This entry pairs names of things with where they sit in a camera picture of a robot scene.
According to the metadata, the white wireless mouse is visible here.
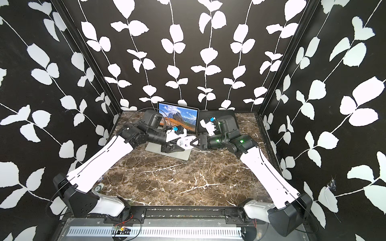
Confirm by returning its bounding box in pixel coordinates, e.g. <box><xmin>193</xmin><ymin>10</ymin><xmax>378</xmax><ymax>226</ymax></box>
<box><xmin>177</xmin><ymin>136</ymin><xmax>197</xmax><ymax>150</ymax></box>

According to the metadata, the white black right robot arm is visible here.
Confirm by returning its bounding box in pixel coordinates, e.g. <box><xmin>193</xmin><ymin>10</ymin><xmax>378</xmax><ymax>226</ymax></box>
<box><xmin>191</xmin><ymin>115</ymin><xmax>312</xmax><ymax>237</ymax></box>

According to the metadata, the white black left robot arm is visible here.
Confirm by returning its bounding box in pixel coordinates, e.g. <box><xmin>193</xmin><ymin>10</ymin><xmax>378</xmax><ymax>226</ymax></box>
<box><xmin>53</xmin><ymin>110</ymin><xmax>188</xmax><ymax>222</ymax></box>

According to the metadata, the silver open laptop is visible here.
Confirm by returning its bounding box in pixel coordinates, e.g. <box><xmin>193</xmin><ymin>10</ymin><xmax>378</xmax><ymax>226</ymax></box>
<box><xmin>146</xmin><ymin>101</ymin><xmax>199</xmax><ymax>161</ymax></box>

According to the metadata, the black flat electronics box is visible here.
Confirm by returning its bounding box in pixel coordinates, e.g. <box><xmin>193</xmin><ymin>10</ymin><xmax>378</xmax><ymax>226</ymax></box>
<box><xmin>197</xmin><ymin>109</ymin><xmax>239</xmax><ymax>134</ymax></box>

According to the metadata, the green round table marker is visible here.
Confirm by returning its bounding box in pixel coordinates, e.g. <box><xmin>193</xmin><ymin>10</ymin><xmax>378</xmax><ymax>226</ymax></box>
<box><xmin>93</xmin><ymin>183</ymin><xmax>104</xmax><ymax>192</ymax></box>

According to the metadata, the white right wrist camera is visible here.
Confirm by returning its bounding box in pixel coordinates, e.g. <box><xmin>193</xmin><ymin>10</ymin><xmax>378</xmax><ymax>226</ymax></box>
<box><xmin>200</xmin><ymin>117</ymin><xmax>217</xmax><ymax>136</ymax></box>

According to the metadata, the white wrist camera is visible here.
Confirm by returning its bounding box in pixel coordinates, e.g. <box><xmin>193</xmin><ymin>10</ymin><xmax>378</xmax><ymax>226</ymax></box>
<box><xmin>200</xmin><ymin>117</ymin><xmax>217</xmax><ymax>136</ymax></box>
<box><xmin>166</xmin><ymin>126</ymin><xmax>187</xmax><ymax>142</ymax></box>

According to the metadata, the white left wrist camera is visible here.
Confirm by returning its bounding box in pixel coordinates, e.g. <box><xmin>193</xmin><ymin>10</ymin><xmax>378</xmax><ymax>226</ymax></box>
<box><xmin>166</xmin><ymin>126</ymin><xmax>187</xmax><ymax>142</ymax></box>

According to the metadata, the black front mounting rail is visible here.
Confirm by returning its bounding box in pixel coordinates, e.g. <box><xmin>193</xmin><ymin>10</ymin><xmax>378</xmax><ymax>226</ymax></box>
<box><xmin>111</xmin><ymin>206</ymin><xmax>256</xmax><ymax>227</ymax></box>

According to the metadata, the white slotted cable duct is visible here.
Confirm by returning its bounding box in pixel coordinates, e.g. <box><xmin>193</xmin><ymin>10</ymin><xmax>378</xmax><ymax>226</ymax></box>
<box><xmin>65</xmin><ymin>227</ymin><xmax>242</xmax><ymax>239</ymax></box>

